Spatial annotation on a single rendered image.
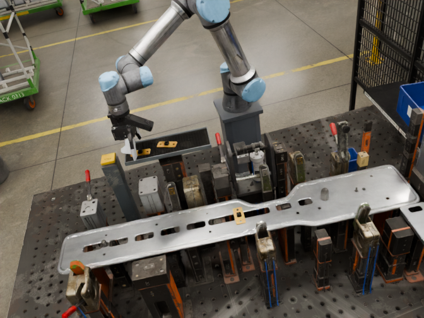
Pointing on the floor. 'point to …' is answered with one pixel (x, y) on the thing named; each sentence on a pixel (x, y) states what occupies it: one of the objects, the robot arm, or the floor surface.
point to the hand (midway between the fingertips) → (139, 149)
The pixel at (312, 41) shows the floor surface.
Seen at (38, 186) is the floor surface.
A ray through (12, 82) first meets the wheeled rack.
